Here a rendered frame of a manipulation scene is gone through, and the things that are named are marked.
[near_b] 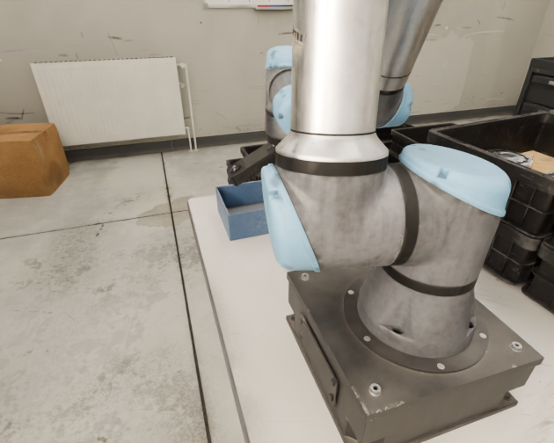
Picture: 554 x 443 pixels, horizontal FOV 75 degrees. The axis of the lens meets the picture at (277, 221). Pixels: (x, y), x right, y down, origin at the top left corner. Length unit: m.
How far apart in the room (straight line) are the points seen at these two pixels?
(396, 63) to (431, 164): 0.21
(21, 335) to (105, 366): 0.43
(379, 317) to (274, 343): 0.21
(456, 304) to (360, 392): 0.15
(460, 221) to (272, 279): 0.43
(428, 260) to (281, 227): 0.17
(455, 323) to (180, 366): 1.18
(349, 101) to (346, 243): 0.13
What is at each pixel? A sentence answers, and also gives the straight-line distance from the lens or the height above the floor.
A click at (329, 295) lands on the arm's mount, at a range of 0.55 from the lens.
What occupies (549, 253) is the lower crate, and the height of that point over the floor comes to 0.81.
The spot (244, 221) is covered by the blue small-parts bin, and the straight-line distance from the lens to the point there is 0.83.
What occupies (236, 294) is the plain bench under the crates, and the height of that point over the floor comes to 0.70.
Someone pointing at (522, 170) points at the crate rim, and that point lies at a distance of 0.76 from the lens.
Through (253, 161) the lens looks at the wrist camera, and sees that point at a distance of 0.74.
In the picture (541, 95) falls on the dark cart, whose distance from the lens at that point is 2.55.
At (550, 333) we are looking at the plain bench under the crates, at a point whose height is 0.70.
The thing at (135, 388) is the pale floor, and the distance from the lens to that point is 1.50.
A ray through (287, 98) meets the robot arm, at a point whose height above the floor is 1.06.
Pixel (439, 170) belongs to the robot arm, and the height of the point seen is 1.03.
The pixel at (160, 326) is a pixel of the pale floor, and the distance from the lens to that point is 1.67.
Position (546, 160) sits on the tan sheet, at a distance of 1.15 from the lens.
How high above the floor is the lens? 1.18
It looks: 32 degrees down
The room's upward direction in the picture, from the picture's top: straight up
